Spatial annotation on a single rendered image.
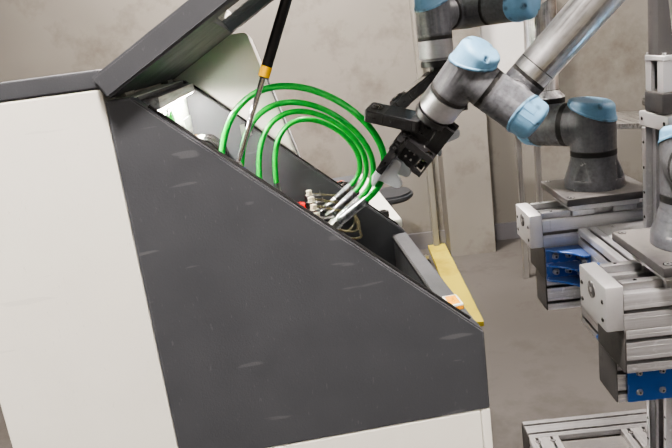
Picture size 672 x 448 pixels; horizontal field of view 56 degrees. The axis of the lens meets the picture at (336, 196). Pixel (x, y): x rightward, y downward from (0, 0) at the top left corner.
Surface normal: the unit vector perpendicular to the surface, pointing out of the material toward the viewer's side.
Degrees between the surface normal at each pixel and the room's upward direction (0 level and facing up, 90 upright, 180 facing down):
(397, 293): 90
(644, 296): 90
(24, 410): 90
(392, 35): 90
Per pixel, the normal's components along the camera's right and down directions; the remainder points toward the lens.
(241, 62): 0.11, 0.22
